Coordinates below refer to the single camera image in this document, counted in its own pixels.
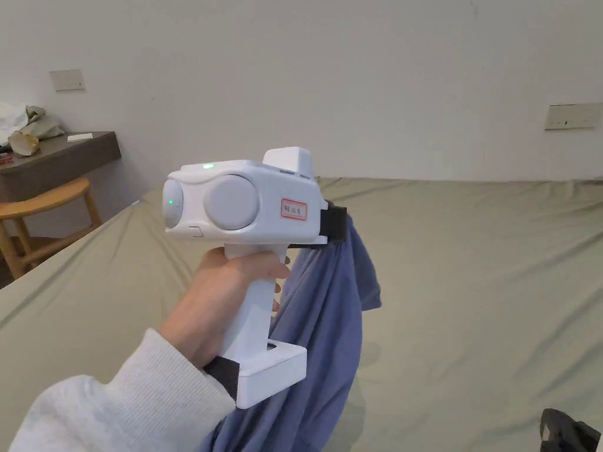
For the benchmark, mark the dark wooden desk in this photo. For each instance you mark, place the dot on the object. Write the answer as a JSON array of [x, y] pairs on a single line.
[[56, 162]]

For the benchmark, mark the person's left hand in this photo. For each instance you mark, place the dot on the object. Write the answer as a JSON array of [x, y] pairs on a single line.
[[212, 306]]

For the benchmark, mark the bed with pale green sheet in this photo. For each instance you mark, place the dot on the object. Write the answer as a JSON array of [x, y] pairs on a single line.
[[471, 282]]

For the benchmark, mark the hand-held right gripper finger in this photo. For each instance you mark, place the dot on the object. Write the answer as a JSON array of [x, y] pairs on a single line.
[[563, 431]]

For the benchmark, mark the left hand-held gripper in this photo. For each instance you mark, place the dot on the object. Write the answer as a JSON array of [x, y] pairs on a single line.
[[264, 207]]

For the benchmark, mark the beige wall switch panel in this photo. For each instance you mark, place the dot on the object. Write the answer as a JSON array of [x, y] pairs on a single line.
[[570, 116], [67, 80]]

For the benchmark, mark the blue garment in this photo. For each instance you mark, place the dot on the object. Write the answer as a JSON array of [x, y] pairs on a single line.
[[320, 329]]

